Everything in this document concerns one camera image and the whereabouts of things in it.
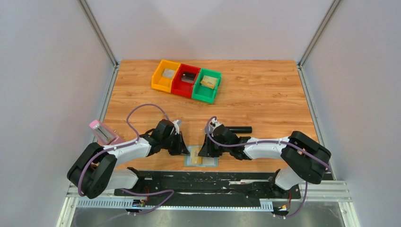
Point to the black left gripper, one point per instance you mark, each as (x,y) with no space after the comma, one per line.
(176,142)

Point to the black VIP card stack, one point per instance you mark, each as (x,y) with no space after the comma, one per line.
(188,77)

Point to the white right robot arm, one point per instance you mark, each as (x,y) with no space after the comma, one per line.
(306,159)

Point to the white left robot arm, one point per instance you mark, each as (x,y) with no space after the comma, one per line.
(95,169)

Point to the yellow plastic bin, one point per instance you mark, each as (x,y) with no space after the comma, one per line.
(160,83)

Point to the teal card holder wallet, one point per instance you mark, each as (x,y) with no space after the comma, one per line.
(206,161)

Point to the black handheld microphone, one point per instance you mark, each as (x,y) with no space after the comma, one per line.
(240,129)

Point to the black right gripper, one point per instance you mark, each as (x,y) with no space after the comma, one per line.
(212,145)

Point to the red plastic bin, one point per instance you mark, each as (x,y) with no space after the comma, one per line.
(182,88)

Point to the pink metronome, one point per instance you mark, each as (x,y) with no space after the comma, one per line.
(103,134)

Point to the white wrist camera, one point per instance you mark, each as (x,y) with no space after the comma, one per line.
(177,124)
(212,125)

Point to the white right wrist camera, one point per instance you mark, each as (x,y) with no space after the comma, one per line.
(212,125)

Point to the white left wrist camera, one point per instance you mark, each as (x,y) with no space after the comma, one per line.
(177,124)

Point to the gold VIP card stack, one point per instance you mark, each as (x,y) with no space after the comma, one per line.
(209,81)

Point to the silver VIP card stack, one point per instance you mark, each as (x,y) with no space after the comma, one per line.
(168,73)

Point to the green plastic bin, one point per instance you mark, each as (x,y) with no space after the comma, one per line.
(203,93)

